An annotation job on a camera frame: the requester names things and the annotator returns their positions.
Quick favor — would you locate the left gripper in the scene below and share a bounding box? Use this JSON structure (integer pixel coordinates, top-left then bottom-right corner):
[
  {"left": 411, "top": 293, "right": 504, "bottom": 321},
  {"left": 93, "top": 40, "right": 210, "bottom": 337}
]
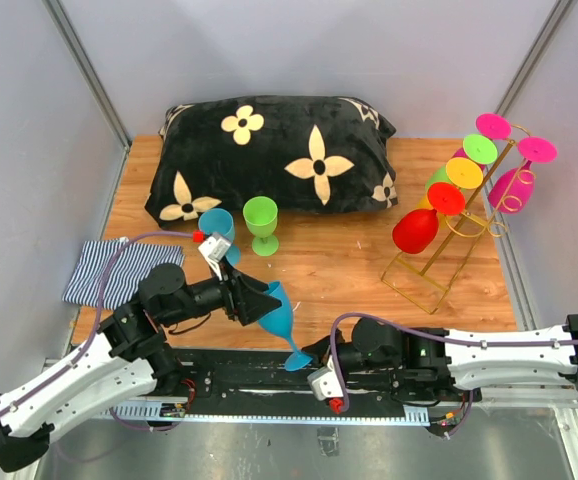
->
[{"left": 162, "top": 256, "right": 283, "bottom": 326}]

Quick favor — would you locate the teal glass green base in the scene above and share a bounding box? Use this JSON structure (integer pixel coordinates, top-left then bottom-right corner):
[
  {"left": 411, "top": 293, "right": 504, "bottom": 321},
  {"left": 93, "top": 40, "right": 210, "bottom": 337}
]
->
[{"left": 258, "top": 281, "right": 312, "bottom": 372}]

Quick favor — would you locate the blue wine glass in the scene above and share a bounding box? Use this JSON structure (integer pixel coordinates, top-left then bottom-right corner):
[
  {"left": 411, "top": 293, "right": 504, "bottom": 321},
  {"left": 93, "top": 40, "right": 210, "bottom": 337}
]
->
[{"left": 198, "top": 208, "right": 241, "bottom": 266}]

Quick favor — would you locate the light green wine glass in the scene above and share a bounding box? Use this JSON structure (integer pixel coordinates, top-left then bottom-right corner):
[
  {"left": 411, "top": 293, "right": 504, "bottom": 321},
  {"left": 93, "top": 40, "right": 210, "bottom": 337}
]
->
[{"left": 243, "top": 196, "right": 279, "bottom": 257}]

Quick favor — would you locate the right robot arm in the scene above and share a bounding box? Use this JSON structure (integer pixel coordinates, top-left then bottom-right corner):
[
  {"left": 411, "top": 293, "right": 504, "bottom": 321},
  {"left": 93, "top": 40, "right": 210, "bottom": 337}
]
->
[{"left": 307, "top": 314, "right": 578, "bottom": 411}]

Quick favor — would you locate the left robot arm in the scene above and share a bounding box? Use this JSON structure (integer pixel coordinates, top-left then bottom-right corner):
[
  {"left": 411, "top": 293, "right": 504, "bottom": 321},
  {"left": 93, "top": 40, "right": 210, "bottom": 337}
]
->
[{"left": 0, "top": 263, "right": 282, "bottom": 473}]

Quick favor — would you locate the red wine glass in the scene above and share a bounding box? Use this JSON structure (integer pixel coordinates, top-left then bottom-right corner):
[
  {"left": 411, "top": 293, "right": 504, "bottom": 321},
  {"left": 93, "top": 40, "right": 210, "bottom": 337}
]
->
[{"left": 392, "top": 183, "right": 466, "bottom": 254}]

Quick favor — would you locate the pink base rear glass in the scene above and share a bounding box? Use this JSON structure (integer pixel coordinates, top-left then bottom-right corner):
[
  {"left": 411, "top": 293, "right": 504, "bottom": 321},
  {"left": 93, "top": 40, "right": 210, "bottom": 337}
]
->
[{"left": 487, "top": 136, "right": 558, "bottom": 214}]

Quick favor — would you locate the pink base wine glass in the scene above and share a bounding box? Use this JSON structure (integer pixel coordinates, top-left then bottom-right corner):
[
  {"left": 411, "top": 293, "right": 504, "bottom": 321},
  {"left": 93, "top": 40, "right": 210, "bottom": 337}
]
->
[{"left": 475, "top": 113, "right": 512, "bottom": 140}]

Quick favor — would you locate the black floral plush pillow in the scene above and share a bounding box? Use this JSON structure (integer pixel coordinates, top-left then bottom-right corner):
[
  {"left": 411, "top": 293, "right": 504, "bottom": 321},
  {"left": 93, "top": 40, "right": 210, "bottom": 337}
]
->
[{"left": 145, "top": 95, "right": 398, "bottom": 227}]

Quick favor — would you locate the blue white striped cloth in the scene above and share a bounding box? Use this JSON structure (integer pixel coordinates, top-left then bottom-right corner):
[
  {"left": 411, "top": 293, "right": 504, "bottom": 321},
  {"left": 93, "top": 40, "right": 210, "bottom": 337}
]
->
[{"left": 62, "top": 237, "right": 185, "bottom": 310}]

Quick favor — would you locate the green glass yellow base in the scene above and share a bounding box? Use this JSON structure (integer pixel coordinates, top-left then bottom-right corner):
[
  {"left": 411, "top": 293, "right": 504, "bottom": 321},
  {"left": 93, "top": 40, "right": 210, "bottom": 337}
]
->
[{"left": 425, "top": 157, "right": 484, "bottom": 190}]

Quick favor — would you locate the magenta glass green base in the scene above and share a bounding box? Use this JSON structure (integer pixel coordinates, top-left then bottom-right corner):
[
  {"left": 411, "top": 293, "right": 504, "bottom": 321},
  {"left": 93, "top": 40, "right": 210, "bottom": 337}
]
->
[{"left": 454, "top": 134, "right": 498, "bottom": 165}]

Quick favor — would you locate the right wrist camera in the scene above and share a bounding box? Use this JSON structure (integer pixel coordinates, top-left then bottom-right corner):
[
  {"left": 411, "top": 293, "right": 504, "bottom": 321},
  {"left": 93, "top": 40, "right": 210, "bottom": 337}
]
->
[{"left": 307, "top": 367, "right": 343, "bottom": 401}]

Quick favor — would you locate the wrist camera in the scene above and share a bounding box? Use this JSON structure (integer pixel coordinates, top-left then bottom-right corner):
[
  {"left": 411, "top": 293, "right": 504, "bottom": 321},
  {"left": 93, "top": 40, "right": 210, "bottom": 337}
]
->
[
  {"left": 198, "top": 233, "right": 232, "bottom": 280},
  {"left": 307, "top": 367, "right": 343, "bottom": 401}
]

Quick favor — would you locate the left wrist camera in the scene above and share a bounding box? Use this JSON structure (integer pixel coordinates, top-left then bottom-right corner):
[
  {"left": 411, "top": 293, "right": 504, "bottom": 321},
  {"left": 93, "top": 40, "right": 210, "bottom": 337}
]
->
[{"left": 198, "top": 233, "right": 232, "bottom": 280}]

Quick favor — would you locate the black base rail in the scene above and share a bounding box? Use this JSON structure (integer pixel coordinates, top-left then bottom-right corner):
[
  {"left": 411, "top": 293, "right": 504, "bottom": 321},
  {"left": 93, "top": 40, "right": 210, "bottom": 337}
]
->
[{"left": 33, "top": 344, "right": 578, "bottom": 426}]

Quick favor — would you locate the gold wire glass rack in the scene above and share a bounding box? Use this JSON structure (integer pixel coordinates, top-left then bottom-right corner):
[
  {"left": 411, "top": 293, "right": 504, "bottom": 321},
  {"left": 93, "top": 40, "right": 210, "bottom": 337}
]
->
[{"left": 380, "top": 122, "right": 533, "bottom": 314}]

